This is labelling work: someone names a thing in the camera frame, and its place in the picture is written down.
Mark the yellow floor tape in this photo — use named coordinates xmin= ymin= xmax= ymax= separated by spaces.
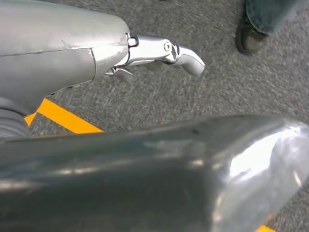
xmin=23 ymin=97 xmax=105 ymax=135
xmin=254 ymin=224 xmax=277 ymax=232

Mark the grey robot body shell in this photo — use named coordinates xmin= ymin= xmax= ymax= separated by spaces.
xmin=0 ymin=115 xmax=309 ymax=232

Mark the person's shoe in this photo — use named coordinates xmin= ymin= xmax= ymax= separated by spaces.
xmin=235 ymin=17 xmax=269 ymax=56

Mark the person's leg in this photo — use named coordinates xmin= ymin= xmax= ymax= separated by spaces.
xmin=245 ymin=0 xmax=305 ymax=36

